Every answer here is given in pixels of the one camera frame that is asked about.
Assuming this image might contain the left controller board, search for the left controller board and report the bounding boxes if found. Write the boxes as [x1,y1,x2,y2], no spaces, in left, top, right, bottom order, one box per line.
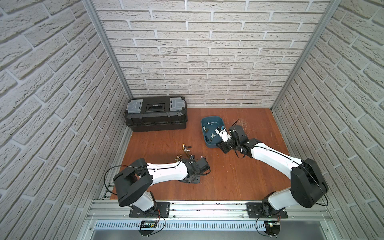
[139,220,159,237]

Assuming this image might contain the black toolbox grey latches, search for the black toolbox grey latches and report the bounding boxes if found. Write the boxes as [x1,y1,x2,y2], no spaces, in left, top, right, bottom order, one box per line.
[125,96,188,133]

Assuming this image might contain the teal plastic storage bin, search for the teal plastic storage bin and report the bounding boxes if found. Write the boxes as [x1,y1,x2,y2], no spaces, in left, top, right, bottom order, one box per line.
[201,116,225,149]

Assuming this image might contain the controller board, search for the controller board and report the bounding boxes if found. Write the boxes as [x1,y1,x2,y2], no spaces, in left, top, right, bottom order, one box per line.
[264,222,281,237]
[139,220,159,237]

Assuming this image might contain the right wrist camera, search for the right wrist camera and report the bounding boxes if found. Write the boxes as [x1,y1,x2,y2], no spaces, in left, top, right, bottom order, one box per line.
[215,126,232,143]

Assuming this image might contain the right controller board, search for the right controller board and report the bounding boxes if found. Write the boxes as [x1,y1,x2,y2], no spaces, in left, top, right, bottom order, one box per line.
[264,222,281,237]

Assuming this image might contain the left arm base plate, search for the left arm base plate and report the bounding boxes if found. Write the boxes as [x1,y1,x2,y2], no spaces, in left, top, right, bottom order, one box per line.
[129,202,171,218]

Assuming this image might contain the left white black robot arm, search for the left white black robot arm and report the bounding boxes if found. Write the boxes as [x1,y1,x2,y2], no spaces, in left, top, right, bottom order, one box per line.
[113,157,211,212]

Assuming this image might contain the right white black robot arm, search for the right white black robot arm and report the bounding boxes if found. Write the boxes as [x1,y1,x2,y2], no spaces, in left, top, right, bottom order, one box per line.
[215,125,329,216]

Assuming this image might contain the aluminium front rail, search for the aluminium front rail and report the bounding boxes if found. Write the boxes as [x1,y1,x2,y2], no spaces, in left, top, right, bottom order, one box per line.
[86,199,332,223]

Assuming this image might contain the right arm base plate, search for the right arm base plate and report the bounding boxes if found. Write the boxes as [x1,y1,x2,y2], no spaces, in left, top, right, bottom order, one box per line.
[246,202,288,219]

